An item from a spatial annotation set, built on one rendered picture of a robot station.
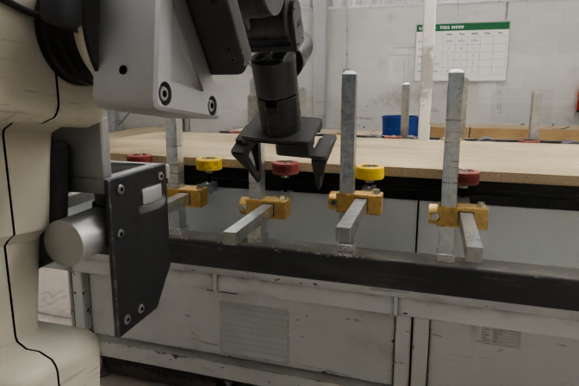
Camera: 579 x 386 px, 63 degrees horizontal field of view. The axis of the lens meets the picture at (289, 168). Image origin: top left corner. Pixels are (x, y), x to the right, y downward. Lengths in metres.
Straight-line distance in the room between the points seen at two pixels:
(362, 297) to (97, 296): 1.10
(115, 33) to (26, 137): 0.16
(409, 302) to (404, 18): 7.33
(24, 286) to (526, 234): 1.26
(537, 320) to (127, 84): 1.18
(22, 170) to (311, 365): 1.41
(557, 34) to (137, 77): 8.33
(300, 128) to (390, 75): 7.73
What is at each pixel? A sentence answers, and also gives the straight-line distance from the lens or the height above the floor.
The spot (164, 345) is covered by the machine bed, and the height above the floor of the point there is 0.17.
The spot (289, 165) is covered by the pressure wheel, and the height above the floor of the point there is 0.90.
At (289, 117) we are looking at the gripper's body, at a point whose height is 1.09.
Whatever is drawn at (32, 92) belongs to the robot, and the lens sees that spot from 0.39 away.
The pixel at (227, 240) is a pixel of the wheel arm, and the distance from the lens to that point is 1.06.
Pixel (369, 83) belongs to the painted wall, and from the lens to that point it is 8.40.
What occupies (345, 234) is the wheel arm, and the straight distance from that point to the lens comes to 0.97.
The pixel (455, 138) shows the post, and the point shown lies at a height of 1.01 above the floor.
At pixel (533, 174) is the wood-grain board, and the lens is 1.41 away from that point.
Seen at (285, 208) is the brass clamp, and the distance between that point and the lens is 1.26.
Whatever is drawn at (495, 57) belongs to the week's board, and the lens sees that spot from 8.37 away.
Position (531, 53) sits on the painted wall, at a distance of 8.47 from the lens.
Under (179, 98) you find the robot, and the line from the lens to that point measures 0.34.
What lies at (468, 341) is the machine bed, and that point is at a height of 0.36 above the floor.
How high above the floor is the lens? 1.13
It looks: 10 degrees down
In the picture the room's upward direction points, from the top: straight up
